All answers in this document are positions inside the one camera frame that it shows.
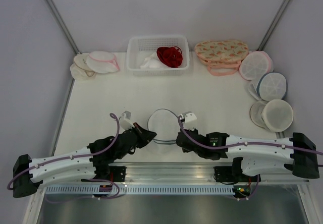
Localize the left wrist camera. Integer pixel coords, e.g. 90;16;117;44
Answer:
119;110;134;131

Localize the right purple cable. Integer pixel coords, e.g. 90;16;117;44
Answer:
176;115;323;156

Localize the white slotted cable duct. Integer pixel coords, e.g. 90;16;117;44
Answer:
45;184;234;195

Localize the white plastic basket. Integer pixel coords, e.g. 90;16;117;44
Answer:
125;34;190;76

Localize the beige round laundry bag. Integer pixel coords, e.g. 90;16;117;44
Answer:
249;99;294;133

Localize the pink-trimmed round laundry bag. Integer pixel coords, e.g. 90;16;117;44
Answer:
239;51;274;81

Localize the white blue-trimmed laundry bag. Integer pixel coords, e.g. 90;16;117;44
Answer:
147;108;179;154

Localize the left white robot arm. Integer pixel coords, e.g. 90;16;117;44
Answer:
7;123;157;198

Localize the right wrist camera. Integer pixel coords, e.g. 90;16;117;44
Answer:
179;111;197;131

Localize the white bra in basket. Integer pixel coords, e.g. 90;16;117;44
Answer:
140;52;167;69

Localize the blue-trimmed round laundry bag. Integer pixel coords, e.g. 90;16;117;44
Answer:
248;72;287;102

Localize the purple cable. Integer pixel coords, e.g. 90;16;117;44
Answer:
7;112;122;204
176;115;323;156

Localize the red bra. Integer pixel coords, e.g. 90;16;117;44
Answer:
156;46;183;68

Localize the floral bra case stack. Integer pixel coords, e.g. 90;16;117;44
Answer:
194;40;249;76

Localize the beige empty laundry bag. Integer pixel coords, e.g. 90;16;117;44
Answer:
70;53;96;81

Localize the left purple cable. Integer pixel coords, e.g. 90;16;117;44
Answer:
7;112;122;204

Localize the pink-trimmed empty laundry bag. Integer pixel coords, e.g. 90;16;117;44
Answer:
86;51;120;74

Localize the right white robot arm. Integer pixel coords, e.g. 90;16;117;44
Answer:
176;130;322;181

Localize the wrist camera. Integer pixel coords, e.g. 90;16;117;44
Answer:
179;111;197;131
119;110;134;131

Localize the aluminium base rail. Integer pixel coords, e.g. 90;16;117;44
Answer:
85;161;310;184

